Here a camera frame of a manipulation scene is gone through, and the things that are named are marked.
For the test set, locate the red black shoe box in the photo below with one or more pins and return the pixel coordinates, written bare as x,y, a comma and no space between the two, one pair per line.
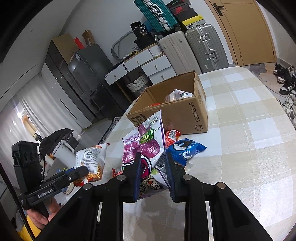
182,8

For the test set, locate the person's left forearm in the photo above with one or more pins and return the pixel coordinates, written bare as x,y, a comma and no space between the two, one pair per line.
25,231

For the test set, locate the red paper bag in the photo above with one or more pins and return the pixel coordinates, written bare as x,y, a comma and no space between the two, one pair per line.
79,44

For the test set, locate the folded brown cardboard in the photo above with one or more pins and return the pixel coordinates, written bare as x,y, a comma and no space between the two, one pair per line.
89,38

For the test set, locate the person's left hand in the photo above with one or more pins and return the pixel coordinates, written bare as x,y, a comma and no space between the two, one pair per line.
38,217

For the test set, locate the grey refrigerator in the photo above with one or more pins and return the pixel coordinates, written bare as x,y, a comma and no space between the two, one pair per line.
92,76

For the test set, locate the white orange snack packet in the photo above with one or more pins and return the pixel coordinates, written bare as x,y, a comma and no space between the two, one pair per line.
92,157

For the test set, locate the brown cardboard box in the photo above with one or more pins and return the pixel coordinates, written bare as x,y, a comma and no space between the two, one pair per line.
185,115

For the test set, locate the woven laundry basket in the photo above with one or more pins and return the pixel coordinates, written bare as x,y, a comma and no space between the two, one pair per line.
138,85

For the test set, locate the beige round mat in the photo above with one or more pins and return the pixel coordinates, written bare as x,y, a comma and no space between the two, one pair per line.
270,78

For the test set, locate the black red-trim shoe box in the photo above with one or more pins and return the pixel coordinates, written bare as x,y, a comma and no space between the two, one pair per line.
179,2

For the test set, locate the wooden door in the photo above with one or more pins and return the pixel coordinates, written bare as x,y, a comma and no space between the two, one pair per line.
249,34

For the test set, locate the white pink snack packet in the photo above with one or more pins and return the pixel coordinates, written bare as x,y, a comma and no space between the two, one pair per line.
179,95

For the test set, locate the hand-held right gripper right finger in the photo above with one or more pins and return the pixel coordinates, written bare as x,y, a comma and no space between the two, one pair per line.
173,183

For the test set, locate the red barcode snack packet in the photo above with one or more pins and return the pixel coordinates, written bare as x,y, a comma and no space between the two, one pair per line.
116,172

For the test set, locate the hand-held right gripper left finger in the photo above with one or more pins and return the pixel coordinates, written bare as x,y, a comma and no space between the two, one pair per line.
129,185

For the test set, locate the large red orange snack packet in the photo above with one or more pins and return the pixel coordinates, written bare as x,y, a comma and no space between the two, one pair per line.
154,105

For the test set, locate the dark patterned rug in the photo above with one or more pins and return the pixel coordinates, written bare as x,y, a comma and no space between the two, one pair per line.
111,129

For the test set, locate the blue cookie packet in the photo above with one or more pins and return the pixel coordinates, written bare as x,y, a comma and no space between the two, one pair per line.
182,148

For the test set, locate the grey fluffy mat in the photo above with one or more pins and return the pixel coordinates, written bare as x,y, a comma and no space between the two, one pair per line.
257,69

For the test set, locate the small red snack packet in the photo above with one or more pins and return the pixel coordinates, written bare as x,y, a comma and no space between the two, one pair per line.
172,136

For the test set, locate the purple snack packet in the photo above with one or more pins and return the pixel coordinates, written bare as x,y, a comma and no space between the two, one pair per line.
148,143

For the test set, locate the white bin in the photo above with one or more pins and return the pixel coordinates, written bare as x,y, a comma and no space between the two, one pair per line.
63,150

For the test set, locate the black plastic bag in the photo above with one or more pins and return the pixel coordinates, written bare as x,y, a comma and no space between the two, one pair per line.
57,139

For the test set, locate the yellow black shoe box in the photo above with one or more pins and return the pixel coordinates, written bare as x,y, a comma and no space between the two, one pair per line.
193,22

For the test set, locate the white mesh basket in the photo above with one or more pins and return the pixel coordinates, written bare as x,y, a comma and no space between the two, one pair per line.
136,48

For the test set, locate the black gift bag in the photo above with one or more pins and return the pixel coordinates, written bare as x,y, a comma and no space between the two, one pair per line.
141,30

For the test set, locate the silver suitcase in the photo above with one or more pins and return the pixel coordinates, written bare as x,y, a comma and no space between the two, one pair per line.
205,46

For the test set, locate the black round box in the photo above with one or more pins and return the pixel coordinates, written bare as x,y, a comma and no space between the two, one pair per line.
145,42

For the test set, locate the dark glass cabinet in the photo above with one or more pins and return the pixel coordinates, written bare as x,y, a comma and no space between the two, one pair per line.
60,76

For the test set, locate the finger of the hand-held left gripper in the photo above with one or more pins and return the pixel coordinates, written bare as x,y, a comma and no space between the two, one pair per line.
67,171
78,173

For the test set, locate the loose sneakers group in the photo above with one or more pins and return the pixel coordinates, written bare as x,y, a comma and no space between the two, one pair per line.
284,88

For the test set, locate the white curtain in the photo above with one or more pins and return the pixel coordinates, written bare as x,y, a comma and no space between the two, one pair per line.
30,115

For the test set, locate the white desk with drawers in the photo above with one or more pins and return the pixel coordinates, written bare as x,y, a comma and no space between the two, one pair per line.
157,67

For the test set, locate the oval mirror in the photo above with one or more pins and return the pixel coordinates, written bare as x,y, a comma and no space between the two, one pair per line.
122,44

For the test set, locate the beige suitcase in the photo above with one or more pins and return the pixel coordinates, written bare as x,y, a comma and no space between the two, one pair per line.
178,53

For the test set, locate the plain black shoe box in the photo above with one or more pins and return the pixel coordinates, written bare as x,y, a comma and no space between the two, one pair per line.
187,15

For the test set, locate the teal suitcase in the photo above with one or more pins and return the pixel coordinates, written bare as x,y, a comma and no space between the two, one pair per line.
159,14

